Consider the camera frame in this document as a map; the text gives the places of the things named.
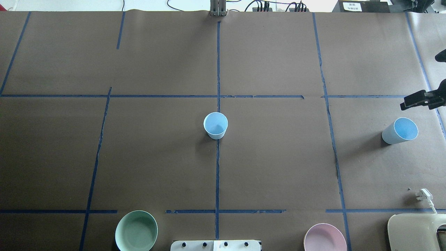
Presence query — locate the cream white toaster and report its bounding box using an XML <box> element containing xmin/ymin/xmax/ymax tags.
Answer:
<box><xmin>387</xmin><ymin>213</ymin><xmax>446</xmax><ymax>251</ymax></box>

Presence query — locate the aluminium frame post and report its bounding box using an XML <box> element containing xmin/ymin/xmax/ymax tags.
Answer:
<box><xmin>210</xmin><ymin>0</ymin><xmax>227</xmax><ymax>16</ymax></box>

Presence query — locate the black box with label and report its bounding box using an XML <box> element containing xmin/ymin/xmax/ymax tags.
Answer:
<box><xmin>332</xmin><ymin>0</ymin><xmax>390</xmax><ymax>13</ymax></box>

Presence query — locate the white toaster power cord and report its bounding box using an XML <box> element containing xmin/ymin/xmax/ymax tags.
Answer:
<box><xmin>415</xmin><ymin>188</ymin><xmax>438</xmax><ymax>214</ymax></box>

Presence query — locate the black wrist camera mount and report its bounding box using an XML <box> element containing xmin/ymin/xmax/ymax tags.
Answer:
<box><xmin>435</xmin><ymin>49</ymin><xmax>446</xmax><ymax>62</ymax></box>

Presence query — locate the darker blue cup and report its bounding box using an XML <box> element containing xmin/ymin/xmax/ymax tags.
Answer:
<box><xmin>381</xmin><ymin>117</ymin><xmax>419</xmax><ymax>145</ymax></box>

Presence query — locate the light blue cup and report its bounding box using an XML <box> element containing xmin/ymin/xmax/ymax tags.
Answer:
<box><xmin>203</xmin><ymin>112</ymin><xmax>228</xmax><ymax>140</ymax></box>

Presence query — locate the mint green bowl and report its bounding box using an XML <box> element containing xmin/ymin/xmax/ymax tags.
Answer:
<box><xmin>115</xmin><ymin>210</ymin><xmax>158</xmax><ymax>251</ymax></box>

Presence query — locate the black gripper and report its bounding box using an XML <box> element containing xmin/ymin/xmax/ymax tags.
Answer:
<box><xmin>400</xmin><ymin>79</ymin><xmax>446</xmax><ymax>111</ymax></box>

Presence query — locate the pink bowl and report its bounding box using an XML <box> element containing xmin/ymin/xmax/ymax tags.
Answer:
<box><xmin>303</xmin><ymin>223</ymin><xmax>348</xmax><ymax>251</ymax></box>

